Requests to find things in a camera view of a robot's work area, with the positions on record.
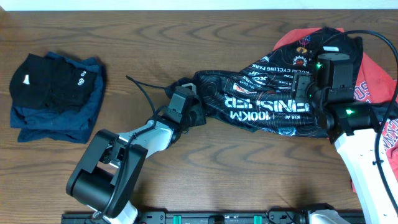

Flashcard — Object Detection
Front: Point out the black printed cycling jersey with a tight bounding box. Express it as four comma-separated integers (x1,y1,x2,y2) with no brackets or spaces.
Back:
165,27,365,138

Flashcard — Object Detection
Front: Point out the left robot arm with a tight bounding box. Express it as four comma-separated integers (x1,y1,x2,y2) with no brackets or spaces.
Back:
66,83,206,223

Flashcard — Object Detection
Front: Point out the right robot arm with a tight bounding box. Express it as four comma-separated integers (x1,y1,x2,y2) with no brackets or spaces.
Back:
292,53,397,223

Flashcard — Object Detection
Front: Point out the red printed t-shirt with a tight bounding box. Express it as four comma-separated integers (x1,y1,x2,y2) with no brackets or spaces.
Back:
274,27,397,175

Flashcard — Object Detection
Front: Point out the folded navy blue shirt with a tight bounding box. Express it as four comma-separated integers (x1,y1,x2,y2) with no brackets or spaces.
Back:
10,52,105,144

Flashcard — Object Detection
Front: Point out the folded black shirt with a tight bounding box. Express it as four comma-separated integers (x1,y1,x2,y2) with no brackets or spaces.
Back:
9,54,97,111

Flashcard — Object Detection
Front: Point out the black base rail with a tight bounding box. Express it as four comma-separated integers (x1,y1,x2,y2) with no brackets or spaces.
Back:
60,202,368,224

